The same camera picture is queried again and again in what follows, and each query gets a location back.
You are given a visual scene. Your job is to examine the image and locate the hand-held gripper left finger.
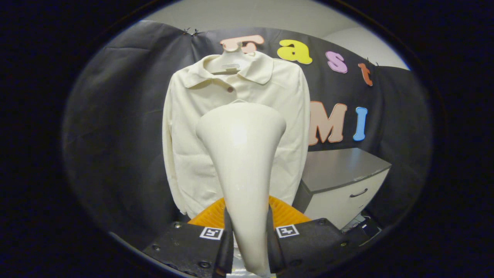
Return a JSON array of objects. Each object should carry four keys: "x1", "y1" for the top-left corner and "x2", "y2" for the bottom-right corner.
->
[{"x1": 142, "y1": 197, "x2": 235, "y2": 278}]

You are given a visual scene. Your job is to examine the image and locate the beige cabinet with grey top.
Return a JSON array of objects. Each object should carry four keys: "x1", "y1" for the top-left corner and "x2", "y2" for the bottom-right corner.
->
[{"x1": 292, "y1": 147, "x2": 392, "y2": 230}]

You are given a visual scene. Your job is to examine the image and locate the cream button-up shirt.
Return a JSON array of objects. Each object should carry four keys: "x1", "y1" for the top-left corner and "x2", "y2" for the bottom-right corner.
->
[{"x1": 162, "y1": 50, "x2": 311, "y2": 220}]

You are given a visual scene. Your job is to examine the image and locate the white plastic hanger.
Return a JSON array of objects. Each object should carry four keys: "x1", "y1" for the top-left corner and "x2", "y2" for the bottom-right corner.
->
[{"x1": 205, "y1": 41, "x2": 251, "y2": 75}]

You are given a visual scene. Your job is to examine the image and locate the white garment steamer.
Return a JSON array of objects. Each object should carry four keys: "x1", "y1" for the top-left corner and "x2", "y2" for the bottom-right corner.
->
[{"x1": 195, "y1": 100, "x2": 287, "y2": 277}]

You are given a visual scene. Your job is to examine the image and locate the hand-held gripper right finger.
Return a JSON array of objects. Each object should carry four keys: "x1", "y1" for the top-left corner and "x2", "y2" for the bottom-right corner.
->
[{"x1": 266, "y1": 195, "x2": 371, "y2": 275}]

